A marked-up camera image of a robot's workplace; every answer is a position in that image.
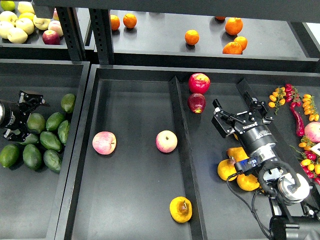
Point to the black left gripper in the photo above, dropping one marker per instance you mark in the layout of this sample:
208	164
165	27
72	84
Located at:
14	116

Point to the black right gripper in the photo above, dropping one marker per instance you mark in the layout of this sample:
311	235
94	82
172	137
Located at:
255	138

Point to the dark green avocado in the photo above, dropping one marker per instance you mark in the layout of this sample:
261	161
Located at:
52	160

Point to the yellow pear brown stem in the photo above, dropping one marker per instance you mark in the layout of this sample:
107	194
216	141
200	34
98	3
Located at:
181	209

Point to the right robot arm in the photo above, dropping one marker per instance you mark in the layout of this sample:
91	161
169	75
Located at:
279	181

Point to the dark avocado lying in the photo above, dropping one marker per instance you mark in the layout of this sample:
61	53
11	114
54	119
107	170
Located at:
50	141

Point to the yellow pear middle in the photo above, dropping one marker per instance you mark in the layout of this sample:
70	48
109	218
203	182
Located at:
237	153

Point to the bright green avocado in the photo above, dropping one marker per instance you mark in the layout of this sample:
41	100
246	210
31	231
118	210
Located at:
9	156

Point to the green avocado lower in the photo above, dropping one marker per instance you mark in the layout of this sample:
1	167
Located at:
32	157

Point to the green avocado top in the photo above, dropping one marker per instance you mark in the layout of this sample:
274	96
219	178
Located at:
68	103

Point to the yellow pear left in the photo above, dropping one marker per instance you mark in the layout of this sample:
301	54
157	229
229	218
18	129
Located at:
226	168

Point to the orange cherry tomato vine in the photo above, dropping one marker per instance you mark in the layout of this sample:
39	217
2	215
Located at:
277	99

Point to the dark red apple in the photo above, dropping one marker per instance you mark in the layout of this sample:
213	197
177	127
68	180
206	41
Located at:
196	103

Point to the bright red apple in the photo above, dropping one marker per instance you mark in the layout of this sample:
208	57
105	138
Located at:
199	83

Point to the red chili pepper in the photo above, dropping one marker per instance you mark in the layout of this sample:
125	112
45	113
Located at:
299	124

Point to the orange front right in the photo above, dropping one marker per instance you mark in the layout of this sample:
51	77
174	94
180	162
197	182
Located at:
233	48

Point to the pink peach right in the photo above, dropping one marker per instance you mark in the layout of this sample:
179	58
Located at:
312	132

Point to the orange small right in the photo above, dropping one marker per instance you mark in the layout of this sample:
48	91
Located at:
242	41

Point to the pink apple centre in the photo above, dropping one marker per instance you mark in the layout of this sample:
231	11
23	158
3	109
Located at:
166	141

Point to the pink apple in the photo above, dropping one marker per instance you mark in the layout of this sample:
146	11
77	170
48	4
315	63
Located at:
104	142
166	141

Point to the pale yellow apple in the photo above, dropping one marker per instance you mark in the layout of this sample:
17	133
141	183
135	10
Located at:
17	36

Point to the red apple on shelf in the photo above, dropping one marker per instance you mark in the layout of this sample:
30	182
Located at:
51	37

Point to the black left tray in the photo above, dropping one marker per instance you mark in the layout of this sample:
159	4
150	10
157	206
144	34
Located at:
31	201

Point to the black tray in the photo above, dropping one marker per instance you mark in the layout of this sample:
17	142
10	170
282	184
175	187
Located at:
126	195
31	201

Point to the pink apple left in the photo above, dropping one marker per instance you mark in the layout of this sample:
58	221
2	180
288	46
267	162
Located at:
104	142

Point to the large orange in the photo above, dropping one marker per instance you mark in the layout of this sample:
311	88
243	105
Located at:
233	26

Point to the orange centre shelf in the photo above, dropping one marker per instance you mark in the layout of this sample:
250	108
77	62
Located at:
191	37

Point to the black centre tray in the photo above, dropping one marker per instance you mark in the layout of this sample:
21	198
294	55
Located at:
126	195

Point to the orange on shelf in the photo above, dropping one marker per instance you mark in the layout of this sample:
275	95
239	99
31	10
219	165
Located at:
129	20

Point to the black shelf post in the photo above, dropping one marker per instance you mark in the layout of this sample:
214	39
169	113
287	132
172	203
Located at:
102	31

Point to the orange behind post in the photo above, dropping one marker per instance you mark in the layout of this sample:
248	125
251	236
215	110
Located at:
114	22

